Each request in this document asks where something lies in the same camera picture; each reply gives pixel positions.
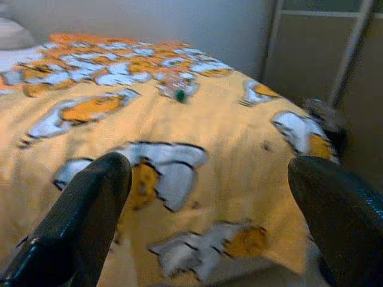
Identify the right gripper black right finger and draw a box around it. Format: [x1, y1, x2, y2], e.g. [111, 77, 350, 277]
[287, 155, 383, 287]

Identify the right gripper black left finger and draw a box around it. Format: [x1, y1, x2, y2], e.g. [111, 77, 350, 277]
[0, 151, 133, 287]

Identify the yellow cartoon egg blanket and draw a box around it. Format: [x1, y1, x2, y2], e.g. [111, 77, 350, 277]
[0, 32, 342, 287]

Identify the clear bottle with green cap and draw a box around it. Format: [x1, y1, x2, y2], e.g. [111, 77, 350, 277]
[157, 71, 198, 104]

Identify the grey handled mop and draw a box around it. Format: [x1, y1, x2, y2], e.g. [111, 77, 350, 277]
[305, 0, 378, 150]

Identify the brown wardrobe with white frame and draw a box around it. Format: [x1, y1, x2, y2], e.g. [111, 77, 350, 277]
[260, 0, 383, 99]

